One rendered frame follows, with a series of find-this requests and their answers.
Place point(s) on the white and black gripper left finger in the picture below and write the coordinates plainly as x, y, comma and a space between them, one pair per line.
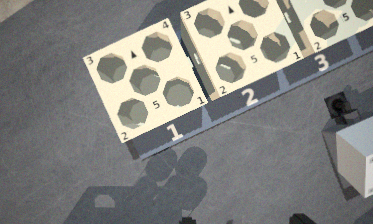
188, 220

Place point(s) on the cream square adapter block with numbered holes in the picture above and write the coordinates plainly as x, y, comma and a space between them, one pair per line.
212, 51

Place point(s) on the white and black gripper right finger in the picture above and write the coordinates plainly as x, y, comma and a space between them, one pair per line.
300, 219

